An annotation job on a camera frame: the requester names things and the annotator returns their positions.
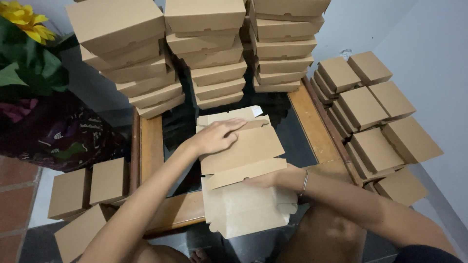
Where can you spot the person's right hand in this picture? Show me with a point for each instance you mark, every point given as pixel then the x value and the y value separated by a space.
pixel 285 179

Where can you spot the person's left hand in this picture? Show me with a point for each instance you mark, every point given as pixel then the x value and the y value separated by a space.
pixel 212 138

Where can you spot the person's right fingers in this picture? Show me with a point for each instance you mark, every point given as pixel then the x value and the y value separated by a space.
pixel 259 181

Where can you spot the brown cardboard box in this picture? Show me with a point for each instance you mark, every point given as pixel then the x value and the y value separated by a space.
pixel 108 181
pixel 67 193
pixel 78 233
pixel 252 146

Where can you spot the flat cardboard sheet white tag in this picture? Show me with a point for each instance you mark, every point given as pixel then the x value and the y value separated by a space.
pixel 226 115

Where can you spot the wooden table with glass top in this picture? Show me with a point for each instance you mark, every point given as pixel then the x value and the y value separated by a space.
pixel 314 128

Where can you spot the person's right leg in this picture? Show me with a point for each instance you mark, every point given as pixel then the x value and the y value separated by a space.
pixel 321 237

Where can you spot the person's leg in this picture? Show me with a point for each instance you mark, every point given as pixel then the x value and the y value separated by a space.
pixel 321 237
pixel 164 255

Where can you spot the person's left leg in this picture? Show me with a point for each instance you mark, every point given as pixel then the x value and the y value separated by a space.
pixel 164 255

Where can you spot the heap of closed cardboard boxes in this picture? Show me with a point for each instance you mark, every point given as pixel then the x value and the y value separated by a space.
pixel 373 109

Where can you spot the stack of folded cardboard boxes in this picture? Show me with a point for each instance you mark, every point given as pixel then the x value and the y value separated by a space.
pixel 208 22
pixel 285 47
pixel 120 33

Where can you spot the closed brown cardboard box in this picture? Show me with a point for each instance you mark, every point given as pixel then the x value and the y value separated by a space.
pixel 78 233
pixel 67 193
pixel 108 181

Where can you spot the person's dark shorts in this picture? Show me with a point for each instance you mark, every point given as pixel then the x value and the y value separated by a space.
pixel 427 255

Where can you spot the dark patterned cloth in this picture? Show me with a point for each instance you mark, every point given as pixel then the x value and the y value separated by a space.
pixel 62 138

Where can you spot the green artificial leaves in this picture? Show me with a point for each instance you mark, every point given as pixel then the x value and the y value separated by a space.
pixel 33 65

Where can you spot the yellow artificial sunflower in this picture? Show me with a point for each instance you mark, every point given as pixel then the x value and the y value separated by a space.
pixel 25 20

